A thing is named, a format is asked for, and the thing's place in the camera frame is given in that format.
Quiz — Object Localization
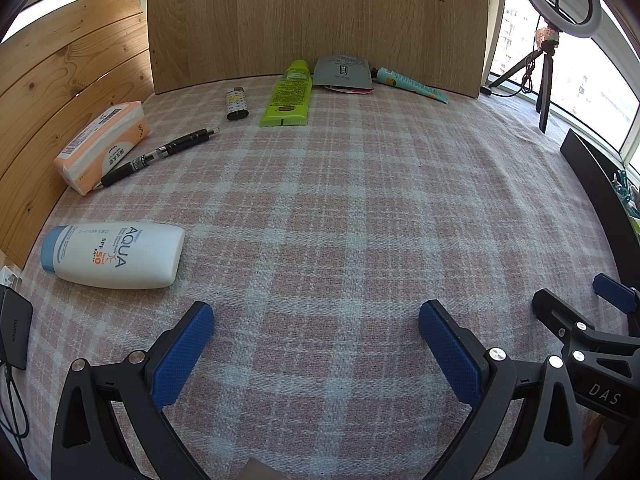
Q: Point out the white sunscreen bottle blue cap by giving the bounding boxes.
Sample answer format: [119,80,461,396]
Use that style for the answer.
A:
[40,222,186,291]

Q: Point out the light wooden back board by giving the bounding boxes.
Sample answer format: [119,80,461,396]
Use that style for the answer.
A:
[146,0,489,99]

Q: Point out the pine slat panel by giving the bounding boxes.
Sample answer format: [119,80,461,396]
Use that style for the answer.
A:
[0,0,154,269]

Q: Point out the lime green tube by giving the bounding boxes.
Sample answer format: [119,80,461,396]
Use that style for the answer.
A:
[258,59,313,128]

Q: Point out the white ring light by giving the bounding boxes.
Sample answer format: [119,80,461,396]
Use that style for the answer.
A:
[507,0,604,41]

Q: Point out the black mini tripod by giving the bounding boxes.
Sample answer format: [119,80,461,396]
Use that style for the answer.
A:
[487,19,565,134]

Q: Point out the patterned lighter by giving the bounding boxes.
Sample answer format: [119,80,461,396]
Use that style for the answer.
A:
[226,87,249,121]

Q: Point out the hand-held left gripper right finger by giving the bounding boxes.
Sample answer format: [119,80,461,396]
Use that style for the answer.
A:
[418,300,586,480]

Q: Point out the teal clothes pegs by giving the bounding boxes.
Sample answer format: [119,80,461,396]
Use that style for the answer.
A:
[611,169,640,220]

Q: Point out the black container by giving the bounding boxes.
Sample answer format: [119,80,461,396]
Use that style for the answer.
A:
[560,128,640,288]

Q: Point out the small teal tube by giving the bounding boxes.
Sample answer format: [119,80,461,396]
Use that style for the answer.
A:
[375,66,450,105]

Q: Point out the grey sachet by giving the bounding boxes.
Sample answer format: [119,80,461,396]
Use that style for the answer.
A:
[313,52,374,89]

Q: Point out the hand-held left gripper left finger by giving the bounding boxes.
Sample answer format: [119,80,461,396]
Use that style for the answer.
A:
[50,301,216,480]

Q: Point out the black cable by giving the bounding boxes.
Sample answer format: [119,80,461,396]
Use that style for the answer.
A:
[0,360,32,442]

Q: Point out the black pen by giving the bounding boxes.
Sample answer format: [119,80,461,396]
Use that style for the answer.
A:
[95,127,221,190]

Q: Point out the black charger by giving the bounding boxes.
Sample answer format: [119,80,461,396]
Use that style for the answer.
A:
[0,285,34,372]

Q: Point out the pink plaid tablecloth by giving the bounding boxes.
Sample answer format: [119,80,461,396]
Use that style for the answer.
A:
[22,77,628,480]

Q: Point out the orange white tissue pack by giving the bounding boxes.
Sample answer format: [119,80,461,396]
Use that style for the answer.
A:
[53,101,152,197]

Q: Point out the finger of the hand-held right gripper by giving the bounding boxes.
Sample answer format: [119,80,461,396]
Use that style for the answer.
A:
[531,287,640,361]
[592,273,640,313]

